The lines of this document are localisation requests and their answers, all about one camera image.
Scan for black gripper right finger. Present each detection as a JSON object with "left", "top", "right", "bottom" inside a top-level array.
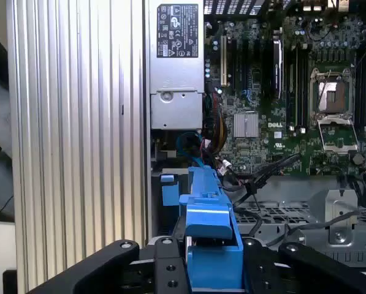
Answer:
[{"left": 243, "top": 237, "right": 366, "bottom": 294}]

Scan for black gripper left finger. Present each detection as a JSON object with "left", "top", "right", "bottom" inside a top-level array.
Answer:
[{"left": 28, "top": 236, "right": 189, "bottom": 294}]

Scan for hard disk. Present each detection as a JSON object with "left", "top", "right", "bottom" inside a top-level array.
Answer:
[{"left": 178, "top": 166, "right": 244, "bottom": 290}]

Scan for grey disk bay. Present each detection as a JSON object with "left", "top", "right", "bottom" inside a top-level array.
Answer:
[{"left": 150, "top": 167, "right": 189, "bottom": 238}]

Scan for blue disk carrier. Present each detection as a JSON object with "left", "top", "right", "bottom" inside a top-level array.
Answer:
[{"left": 159, "top": 173, "right": 180, "bottom": 217}]

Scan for black RAM slot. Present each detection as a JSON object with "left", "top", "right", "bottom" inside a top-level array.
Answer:
[
  {"left": 297, "top": 45, "right": 309, "bottom": 135},
  {"left": 356, "top": 51, "right": 366, "bottom": 133},
  {"left": 286, "top": 45, "right": 297, "bottom": 132}
]

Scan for black expansion slot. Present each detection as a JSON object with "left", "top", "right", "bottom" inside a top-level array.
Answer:
[
  {"left": 241, "top": 38, "right": 250, "bottom": 97},
  {"left": 227, "top": 38, "right": 237, "bottom": 89}
]

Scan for white expansion slot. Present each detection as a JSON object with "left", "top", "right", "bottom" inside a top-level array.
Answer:
[{"left": 221, "top": 35, "right": 227, "bottom": 86}]

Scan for grey metal PC case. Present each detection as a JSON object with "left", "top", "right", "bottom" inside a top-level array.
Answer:
[{"left": 142, "top": 0, "right": 366, "bottom": 270}]

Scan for silver perforated drive cage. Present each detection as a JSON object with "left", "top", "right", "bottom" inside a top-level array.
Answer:
[{"left": 231, "top": 188, "right": 366, "bottom": 270}]

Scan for green Dell motherboard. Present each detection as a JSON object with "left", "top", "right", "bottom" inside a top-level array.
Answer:
[{"left": 202, "top": 0, "right": 366, "bottom": 177}]

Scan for silver finned chipset heatsink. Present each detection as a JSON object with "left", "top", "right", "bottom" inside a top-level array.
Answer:
[{"left": 233, "top": 112, "right": 259, "bottom": 138}]

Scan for CPU socket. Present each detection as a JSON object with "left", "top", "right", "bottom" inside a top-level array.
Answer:
[{"left": 310, "top": 69, "right": 355, "bottom": 119}]

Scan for thin metal locking lever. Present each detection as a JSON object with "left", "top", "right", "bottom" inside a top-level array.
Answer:
[
  {"left": 317, "top": 72, "right": 331, "bottom": 107},
  {"left": 352, "top": 37, "right": 366, "bottom": 70}
]

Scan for silver power supply unit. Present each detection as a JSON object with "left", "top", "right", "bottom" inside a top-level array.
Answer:
[{"left": 148, "top": 0, "right": 205, "bottom": 131}]

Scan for black round cable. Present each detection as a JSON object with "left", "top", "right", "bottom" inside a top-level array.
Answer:
[{"left": 234, "top": 207, "right": 264, "bottom": 239}]

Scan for grey round cable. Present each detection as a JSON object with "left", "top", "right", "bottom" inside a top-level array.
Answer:
[{"left": 267, "top": 209, "right": 361, "bottom": 247}]

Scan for thin black disk wire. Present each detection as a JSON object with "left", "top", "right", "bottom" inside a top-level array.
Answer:
[{"left": 222, "top": 176, "right": 259, "bottom": 203}]

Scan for black braided disk wire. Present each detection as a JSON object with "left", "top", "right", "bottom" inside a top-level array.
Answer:
[{"left": 237, "top": 152, "right": 302, "bottom": 197}]

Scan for small white plug with wires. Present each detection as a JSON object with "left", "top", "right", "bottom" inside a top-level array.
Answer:
[{"left": 216, "top": 157, "right": 233, "bottom": 177}]

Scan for blue flat data cable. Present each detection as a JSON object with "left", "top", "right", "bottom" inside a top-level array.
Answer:
[{"left": 175, "top": 130, "right": 208, "bottom": 168}]

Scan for yellow black power cable bundle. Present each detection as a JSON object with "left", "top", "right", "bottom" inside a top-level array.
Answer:
[{"left": 212, "top": 115, "right": 229, "bottom": 154}]

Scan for metal socket cover frame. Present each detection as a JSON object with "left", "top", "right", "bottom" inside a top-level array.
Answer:
[{"left": 317, "top": 118, "right": 360, "bottom": 154}]

